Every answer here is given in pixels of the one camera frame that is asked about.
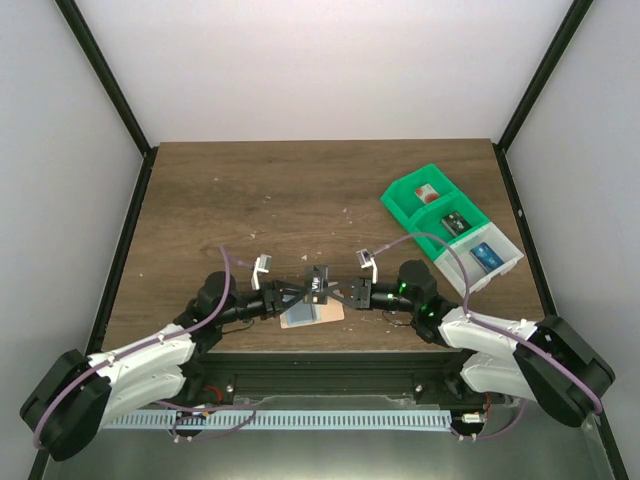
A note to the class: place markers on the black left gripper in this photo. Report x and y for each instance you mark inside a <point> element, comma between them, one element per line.
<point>272,296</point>

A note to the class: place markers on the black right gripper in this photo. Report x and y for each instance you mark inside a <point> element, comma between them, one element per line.
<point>363,293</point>

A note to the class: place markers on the beige leather card holder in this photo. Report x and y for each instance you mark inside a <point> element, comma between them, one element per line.
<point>303,314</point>

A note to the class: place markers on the black VIP card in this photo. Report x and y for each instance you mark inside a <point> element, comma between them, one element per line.
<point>315,284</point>

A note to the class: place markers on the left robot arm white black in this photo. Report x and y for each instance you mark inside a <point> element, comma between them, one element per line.
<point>80,393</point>

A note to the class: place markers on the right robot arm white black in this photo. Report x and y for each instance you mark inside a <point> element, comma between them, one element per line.
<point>546,361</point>

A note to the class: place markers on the black card in bin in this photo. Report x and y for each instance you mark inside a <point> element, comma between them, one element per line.
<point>455,223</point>

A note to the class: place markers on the red white card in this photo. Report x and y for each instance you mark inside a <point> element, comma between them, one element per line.
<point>427,194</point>

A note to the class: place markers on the blue card in bin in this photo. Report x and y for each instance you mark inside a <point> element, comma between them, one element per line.
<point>486,257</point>

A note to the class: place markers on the green plastic bin middle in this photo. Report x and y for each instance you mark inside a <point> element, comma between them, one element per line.
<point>428,219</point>

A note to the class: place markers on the green plastic bin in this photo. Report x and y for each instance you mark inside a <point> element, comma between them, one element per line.
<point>428,219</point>
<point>409,194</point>

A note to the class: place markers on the green plastic bin far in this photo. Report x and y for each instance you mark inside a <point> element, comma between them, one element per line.
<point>409,194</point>

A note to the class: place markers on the white plastic bin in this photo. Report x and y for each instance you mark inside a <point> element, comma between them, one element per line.
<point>477,278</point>

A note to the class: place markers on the metal sheet front panel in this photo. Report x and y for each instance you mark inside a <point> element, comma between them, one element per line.
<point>535,448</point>

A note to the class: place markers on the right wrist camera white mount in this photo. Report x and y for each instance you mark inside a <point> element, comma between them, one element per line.
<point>367,261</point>

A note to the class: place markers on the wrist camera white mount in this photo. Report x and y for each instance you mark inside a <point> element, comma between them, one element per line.
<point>367,261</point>
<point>261,266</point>

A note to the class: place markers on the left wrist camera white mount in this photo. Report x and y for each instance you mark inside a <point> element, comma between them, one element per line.
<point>261,266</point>

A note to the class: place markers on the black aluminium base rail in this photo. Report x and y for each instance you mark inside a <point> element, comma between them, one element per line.
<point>428,376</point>

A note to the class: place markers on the light blue slotted cable duct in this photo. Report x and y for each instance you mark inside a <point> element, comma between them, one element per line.
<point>298,420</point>

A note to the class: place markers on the black frame side rail left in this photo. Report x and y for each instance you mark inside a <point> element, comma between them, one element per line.
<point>107,301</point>

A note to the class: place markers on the black frame side rail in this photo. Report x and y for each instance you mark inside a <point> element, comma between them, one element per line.
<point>107,301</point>
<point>538,275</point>

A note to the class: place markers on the black frame side rail right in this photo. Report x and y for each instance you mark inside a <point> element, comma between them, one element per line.
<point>538,275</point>

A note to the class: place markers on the black frame post right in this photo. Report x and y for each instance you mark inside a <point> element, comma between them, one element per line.
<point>563,36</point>

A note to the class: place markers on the black frame post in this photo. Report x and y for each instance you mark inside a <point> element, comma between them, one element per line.
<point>563,36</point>
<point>93,53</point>

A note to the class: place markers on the black frame post left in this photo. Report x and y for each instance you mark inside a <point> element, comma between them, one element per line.
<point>93,53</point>

